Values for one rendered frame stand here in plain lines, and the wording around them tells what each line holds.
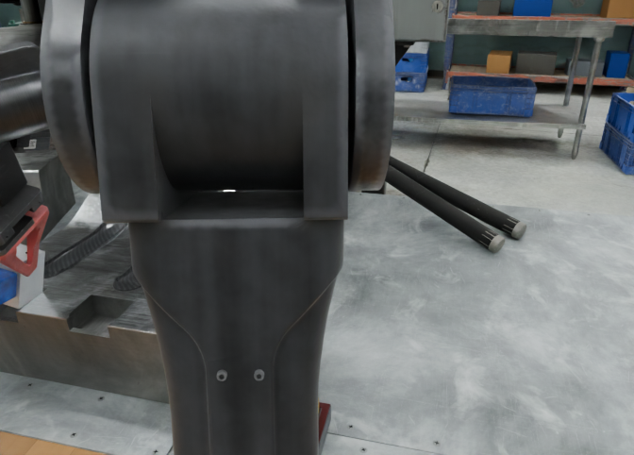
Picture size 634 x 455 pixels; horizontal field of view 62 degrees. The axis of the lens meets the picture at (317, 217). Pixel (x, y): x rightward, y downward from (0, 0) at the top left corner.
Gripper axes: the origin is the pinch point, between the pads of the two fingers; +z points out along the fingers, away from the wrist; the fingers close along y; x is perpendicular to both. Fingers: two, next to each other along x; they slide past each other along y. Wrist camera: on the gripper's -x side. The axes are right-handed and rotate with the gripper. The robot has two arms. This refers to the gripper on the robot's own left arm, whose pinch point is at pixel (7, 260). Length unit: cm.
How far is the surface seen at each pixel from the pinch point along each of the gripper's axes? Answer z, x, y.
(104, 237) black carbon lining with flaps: 11.8, -13.9, 0.1
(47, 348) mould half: 7.0, 4.7, -5.8
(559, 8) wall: 213, -623, -159
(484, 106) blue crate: 175, -328, -81
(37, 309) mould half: 3.4, 2.5, -4.2
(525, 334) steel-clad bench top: 10, -17, -57
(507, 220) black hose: 18, -44, -56
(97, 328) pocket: 5.5, 1.6, -10.1
